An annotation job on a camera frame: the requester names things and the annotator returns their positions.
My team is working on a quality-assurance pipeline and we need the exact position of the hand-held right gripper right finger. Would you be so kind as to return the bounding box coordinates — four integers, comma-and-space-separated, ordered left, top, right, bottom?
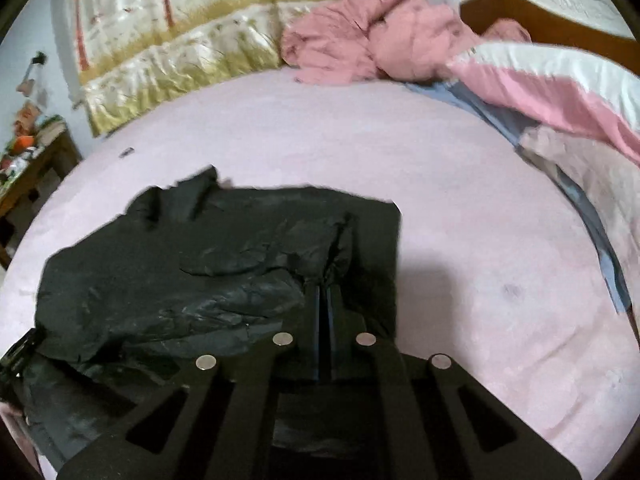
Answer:
325, 282, 583, 480

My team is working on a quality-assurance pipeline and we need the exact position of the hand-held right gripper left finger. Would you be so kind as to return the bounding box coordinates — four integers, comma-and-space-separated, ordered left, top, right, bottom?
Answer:
57, 280, 326, 480

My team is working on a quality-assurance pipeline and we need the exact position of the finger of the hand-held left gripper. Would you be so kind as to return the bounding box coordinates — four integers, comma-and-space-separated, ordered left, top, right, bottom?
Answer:
0, 329, 40, 378

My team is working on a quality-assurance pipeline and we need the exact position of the black padded jacket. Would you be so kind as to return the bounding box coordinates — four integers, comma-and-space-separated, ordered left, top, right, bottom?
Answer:
22, 164, 403, 461

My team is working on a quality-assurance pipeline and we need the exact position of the wooden desk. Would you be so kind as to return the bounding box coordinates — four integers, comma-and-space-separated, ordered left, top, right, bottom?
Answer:
0, 120, 83, 271

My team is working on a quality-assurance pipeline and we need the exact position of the red box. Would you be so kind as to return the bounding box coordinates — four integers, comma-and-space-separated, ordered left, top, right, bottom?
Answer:
15, 102, 41, 133

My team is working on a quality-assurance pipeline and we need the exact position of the blue cloth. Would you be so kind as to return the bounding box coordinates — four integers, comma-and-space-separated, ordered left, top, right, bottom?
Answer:
405, 80, 633, 316

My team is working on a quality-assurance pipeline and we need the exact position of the pink desk lamp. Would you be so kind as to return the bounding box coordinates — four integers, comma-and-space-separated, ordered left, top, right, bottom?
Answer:
17, 51, 48, 93

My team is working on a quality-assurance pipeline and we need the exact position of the pink checked quilt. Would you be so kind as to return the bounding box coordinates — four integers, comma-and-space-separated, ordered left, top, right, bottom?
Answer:
280, 0, 531, 86

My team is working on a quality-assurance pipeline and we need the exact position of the pink floral blanket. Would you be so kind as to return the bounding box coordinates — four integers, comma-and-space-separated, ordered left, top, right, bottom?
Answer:
517, 125, 640, 351

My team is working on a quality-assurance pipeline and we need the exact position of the tree print curtain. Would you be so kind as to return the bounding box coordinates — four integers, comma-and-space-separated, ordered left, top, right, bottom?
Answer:
65, 0, 376, 136

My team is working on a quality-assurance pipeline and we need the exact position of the white and pink pillow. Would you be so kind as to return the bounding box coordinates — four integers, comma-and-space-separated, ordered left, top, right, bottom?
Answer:
447, 42, 640, 166

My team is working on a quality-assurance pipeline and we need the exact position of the white and wooden headboard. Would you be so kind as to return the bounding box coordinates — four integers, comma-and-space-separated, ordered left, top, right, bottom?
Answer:
447, 0, 640, 56

